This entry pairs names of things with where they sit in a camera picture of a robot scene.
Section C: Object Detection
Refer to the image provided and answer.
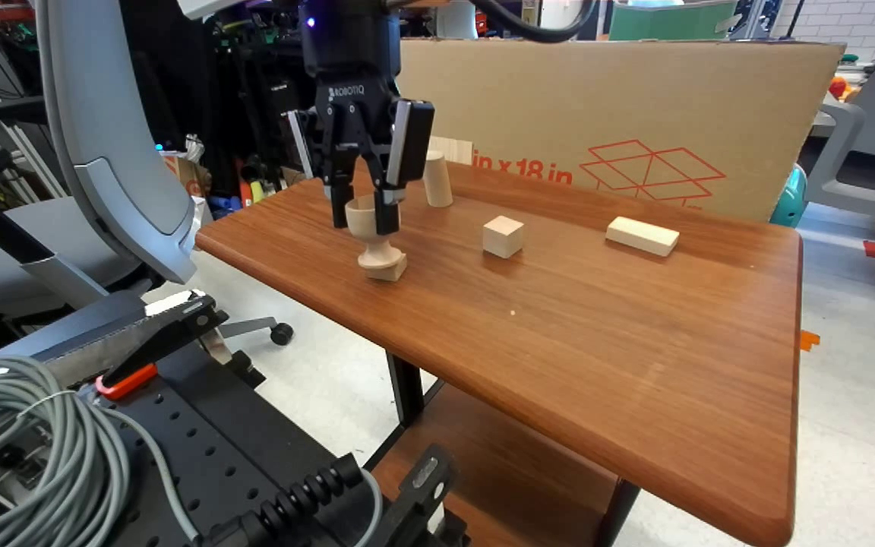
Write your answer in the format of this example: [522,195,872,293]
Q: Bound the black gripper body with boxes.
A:
[310,75,400,160]

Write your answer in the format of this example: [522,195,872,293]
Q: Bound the light wooden cylinder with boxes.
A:
[418,155,458,214]

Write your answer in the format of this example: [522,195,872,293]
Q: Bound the tall light wooden block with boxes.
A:
[422,135,478,169]

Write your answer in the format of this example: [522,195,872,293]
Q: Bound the light wooden square block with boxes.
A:
[481,214,527,261]

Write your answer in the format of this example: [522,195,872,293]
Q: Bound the long rectangular wooden block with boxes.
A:
[600,214,683,261]

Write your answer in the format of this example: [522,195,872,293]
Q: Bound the cluttered dark shelf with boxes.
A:
[114,0,322,223]

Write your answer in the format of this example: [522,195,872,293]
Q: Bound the black table leg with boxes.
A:
[593,477,645,547]
[381,346,429,428]

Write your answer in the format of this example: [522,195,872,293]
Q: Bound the grey office chair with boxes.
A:
[0,0,298,402]

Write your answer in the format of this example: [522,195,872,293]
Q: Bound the cardboard box with red print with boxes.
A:
[395,38,847,224]

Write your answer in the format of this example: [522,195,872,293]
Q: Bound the wooden lower table shelf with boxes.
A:
[364,378,627,547]

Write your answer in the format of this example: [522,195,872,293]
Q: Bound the black perforated mounting board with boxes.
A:
[0,343,481,547]

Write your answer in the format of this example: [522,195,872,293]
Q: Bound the green board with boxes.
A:
[607,0,740,47]

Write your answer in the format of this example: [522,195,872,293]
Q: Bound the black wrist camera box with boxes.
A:
[384,94,439,195]

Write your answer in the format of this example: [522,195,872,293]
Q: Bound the grey coiled cable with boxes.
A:
[0,360,203,547]

